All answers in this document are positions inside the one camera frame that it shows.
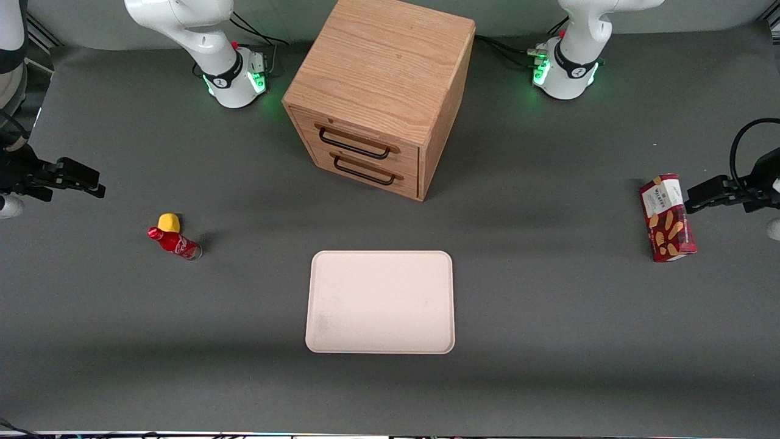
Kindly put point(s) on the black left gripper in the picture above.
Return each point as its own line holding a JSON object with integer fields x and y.
{"x": 762, "y": 183}

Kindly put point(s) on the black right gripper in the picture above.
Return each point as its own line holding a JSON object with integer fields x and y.
{"x": 18, "y": 171}

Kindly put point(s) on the red coke bottle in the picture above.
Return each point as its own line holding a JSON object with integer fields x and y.
{"x": 177, "y": 245}

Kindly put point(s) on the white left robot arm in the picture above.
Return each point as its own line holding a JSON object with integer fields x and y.
{"x": 579, "y": 67}

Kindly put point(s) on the beige plastic tray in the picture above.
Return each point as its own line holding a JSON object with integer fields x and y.
{"x": 381, "y": 302}

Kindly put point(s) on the red cookie box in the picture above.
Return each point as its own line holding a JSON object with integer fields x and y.
{"x": 667, "y": 219}

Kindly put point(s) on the yellow toy lemon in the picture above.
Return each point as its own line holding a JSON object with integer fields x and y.
{"x": 169, "y": 222}

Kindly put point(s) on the wooden drawer cabinet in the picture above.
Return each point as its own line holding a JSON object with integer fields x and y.
{"x": 378, "y": 67}

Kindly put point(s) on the aluminium frame rail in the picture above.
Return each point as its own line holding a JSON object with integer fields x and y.
{"x": 42, "y": 33}

